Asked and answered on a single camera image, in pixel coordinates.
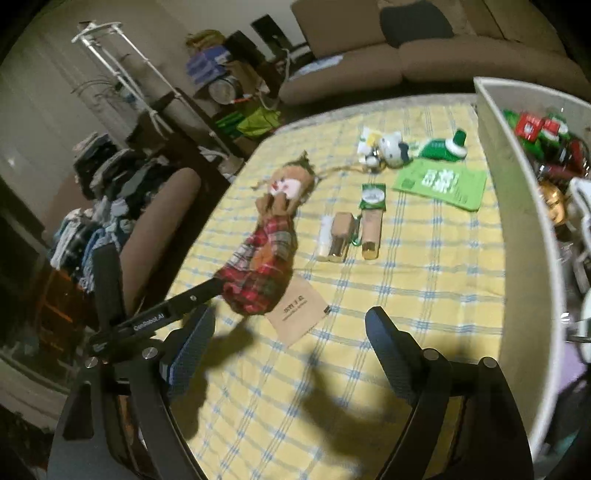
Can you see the round metal tin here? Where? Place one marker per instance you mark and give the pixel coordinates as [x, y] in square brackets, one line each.
[225, 90]

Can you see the pile of clothes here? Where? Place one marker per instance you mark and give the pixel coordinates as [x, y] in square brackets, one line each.
[106, 207]

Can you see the white cat figurine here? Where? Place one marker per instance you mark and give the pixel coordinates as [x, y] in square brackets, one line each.
[392, 150]

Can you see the small white yellow packet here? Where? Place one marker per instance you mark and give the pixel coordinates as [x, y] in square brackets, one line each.
[369, 138]

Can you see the red packet with white print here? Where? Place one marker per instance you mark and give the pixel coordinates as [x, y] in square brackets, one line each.
[528, 126]

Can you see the large green packet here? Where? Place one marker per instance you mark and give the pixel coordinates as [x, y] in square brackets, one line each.
[443, 184]

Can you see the blue box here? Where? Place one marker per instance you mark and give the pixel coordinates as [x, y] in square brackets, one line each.
[207, 67]

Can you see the brown chair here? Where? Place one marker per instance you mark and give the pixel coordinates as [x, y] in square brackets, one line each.
[166, 217]

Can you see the red sachet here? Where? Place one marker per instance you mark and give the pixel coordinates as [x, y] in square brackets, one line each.
[554, 130]

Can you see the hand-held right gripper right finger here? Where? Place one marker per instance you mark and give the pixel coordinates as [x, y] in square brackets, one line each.
[388, 350]

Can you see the green bag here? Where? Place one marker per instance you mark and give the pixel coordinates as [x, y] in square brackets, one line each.
[249, 122]

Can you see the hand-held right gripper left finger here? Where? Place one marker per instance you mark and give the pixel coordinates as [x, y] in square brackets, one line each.
[191, 355]

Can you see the white clothes rack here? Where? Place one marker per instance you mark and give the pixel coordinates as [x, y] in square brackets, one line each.
[138, 92]

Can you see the white plastic object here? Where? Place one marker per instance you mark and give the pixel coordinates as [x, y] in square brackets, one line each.
[581, 207]

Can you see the desktop with yellow checked cloth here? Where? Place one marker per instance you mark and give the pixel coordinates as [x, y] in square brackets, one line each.
[438, 277]

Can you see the white cosmetic tube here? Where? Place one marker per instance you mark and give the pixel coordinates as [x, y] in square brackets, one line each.
[325, 237]

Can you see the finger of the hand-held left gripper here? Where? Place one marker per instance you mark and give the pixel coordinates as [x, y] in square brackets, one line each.
[175, 304]

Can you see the black cushion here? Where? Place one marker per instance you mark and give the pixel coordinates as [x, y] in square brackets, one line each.
[415, 23]

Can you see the kraft paper envelope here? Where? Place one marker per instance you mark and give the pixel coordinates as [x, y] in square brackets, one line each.
[298, 314]

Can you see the green tube with white cap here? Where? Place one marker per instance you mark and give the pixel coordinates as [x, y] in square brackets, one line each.
[443, 147]

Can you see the black chair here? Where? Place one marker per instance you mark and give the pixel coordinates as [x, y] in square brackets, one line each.
[277, 34]

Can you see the brown sofa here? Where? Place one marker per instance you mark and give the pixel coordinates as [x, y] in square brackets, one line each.
[438, 60]

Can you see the tan cosmetic tube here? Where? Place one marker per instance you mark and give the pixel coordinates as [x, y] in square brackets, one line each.
[342, 235]
[372, 235]

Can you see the white storage box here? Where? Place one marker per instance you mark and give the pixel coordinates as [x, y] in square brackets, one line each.
[517, 277]

